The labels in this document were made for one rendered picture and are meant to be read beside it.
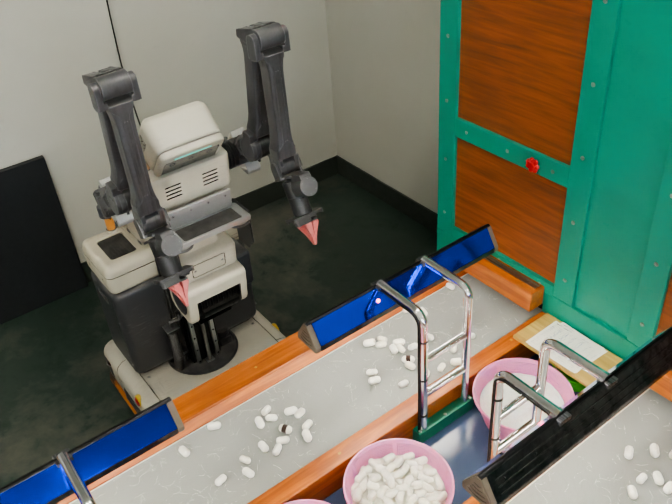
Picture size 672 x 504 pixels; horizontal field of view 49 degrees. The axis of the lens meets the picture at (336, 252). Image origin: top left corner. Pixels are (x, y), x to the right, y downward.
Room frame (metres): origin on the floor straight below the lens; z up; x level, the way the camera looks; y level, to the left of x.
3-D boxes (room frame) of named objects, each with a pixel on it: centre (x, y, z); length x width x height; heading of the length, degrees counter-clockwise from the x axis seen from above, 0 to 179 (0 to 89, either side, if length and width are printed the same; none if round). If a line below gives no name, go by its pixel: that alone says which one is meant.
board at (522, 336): (1.46, -0.65, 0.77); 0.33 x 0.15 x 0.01; 34
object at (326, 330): (1.47, -0.17, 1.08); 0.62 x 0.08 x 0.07; 124
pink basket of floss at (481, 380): (1.33, -0.47, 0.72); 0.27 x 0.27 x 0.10
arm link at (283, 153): (1.88, 0.13, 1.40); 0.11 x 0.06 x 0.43; 124
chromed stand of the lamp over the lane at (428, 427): (1.40, -0.21, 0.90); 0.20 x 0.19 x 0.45; 124
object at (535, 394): (1.07, -0.43, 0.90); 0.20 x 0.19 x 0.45; 124
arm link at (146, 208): (1.64, 0.49, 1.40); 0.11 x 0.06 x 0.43; 124
